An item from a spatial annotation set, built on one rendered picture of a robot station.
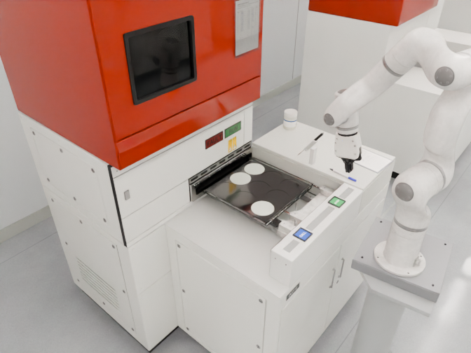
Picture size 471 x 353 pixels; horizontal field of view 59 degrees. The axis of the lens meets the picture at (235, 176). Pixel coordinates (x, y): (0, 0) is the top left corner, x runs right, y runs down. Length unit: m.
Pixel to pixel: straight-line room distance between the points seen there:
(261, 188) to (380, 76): 0.77
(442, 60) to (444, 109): 0.17
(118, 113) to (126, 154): 0.16
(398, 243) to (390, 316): 0.37
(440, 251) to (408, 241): 0.26
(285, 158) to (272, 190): 0.21
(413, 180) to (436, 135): 0.15
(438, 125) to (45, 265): 2.49
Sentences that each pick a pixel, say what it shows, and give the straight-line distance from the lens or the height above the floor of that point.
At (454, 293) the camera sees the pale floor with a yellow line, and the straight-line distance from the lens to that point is 2.97.
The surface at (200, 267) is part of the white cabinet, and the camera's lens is 1.85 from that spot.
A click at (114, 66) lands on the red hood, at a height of 1.59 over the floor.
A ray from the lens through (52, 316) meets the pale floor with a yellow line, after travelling 2.76.
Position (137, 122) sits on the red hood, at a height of 1.38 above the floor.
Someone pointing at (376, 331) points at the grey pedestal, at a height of 0.50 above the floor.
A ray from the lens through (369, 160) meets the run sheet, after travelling 2.10.
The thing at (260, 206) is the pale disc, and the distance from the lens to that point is 1.82.
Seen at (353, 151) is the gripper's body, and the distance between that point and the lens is 1.67.
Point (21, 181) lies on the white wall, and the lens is 3.21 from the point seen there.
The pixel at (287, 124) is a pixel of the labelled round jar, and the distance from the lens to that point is 2.26.
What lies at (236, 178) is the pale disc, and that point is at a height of 0.90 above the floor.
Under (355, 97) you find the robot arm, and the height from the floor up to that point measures 1.45.
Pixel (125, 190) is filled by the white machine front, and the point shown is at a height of 1.10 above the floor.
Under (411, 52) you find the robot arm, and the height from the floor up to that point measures 1.64.
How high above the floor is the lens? 2.05
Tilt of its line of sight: 35 degrees down
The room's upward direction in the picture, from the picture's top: straight up
